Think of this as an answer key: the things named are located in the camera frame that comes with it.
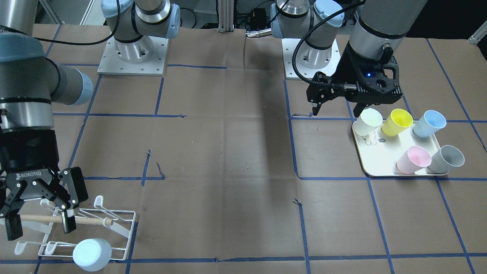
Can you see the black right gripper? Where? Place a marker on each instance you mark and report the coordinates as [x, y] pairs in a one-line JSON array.
[[27, 154]]

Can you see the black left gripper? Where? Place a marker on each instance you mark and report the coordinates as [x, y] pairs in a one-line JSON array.
[[349, 67]]

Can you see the light blue plastic cup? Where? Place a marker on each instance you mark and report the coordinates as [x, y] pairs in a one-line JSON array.
[[92, 254]]

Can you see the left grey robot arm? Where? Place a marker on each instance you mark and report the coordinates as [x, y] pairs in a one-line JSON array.
[[380, 23]]

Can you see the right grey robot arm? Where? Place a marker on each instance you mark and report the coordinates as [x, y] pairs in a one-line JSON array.
[[31, 82]]

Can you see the pale green plastic cup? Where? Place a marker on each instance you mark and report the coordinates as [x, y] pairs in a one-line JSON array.
[[367, 122]]

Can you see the yellow plastic cup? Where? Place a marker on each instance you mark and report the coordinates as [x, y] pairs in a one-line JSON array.
[[398, 121]]

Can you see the pink plastic cup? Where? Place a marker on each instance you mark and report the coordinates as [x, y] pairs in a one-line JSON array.
[[414, 159]]

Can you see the grey plastic cup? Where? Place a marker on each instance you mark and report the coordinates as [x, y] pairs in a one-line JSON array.
[[445, 159]]

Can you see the white rabbit print tray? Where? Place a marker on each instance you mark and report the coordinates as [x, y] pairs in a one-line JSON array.
[[379, 153]]

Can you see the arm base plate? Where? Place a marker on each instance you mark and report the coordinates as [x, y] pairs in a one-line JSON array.
[[309, 60], [145, 57]]

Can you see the aluminium frame post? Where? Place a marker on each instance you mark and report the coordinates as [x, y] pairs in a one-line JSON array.
[[226, 15]]

